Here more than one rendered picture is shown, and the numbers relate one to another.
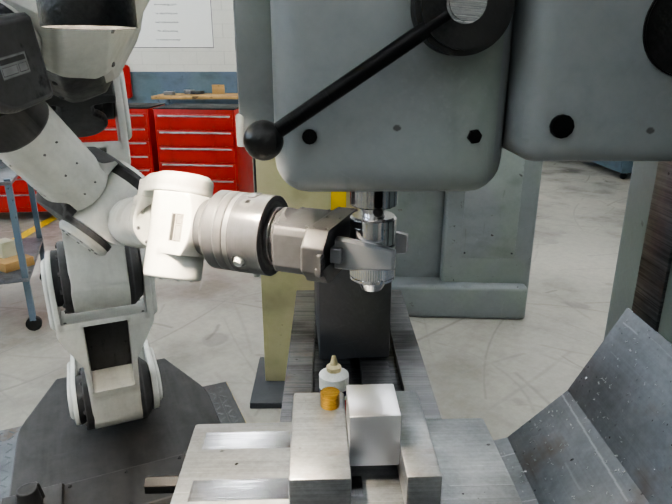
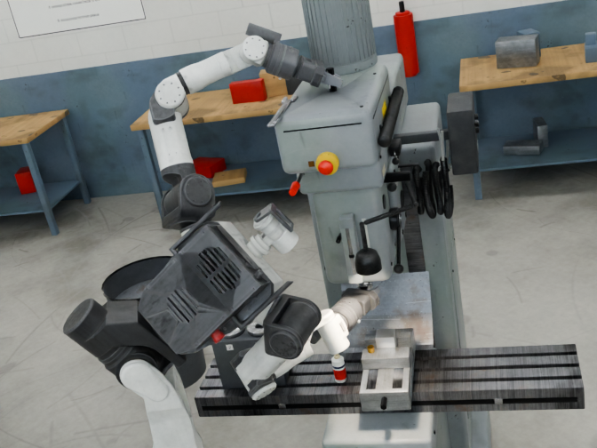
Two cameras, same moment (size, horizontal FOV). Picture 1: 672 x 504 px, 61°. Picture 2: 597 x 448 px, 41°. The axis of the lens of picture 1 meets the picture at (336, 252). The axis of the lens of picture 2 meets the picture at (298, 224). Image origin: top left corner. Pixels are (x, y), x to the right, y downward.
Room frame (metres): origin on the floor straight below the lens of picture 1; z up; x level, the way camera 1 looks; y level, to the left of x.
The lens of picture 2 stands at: (0.09, 2.12, 2.49)
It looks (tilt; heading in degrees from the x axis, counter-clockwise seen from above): 24 degrees down; 287
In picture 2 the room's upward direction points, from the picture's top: 11 degrees counter-clockwise
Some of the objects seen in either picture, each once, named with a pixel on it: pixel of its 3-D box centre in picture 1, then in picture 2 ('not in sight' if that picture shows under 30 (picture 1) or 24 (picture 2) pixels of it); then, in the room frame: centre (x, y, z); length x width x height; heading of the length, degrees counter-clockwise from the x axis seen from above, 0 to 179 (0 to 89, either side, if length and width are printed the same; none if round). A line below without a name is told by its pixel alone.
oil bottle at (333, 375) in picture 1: (333, 391); (338, 365); (0.68, 0.00, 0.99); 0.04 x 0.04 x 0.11
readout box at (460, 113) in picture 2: not in sight; (465, 132); (0.23, -0.34, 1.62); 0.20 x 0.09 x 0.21; 91
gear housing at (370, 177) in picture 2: not in sight; (346, 154); (0.56, -0.08, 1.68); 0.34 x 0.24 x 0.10; 91
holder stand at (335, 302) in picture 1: (348, 280); (251, 352); (0.98, -0.02, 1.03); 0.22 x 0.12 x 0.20; 4
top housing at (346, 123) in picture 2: not in sight; (338, 115); (0.56, -0.05, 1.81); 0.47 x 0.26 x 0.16; 91
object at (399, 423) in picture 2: not in sight; (385, 405); (0.56, -0.04, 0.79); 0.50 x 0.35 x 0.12; 91
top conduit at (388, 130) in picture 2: not in sight; (390, 114); (0.41, -0.07, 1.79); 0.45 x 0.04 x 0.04; 91
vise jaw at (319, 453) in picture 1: (319, 446); (386, 357); (0.52, 0.02, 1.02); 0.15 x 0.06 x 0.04; 2
